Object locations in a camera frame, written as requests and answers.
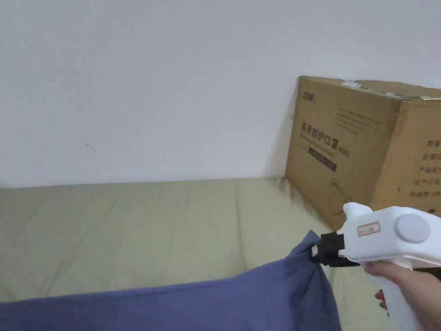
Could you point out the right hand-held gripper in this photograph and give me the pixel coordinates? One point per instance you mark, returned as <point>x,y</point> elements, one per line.
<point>375,238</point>

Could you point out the dark blue shirt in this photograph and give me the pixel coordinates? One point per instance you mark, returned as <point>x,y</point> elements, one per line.
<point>193,303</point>

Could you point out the person's right hand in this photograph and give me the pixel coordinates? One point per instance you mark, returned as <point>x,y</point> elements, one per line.
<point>406,289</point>

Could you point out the brown cardboard carton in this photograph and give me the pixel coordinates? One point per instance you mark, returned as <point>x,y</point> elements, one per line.
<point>348,144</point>

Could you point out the bed with pale green sheet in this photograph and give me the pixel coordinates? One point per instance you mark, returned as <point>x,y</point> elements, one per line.
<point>120,234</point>

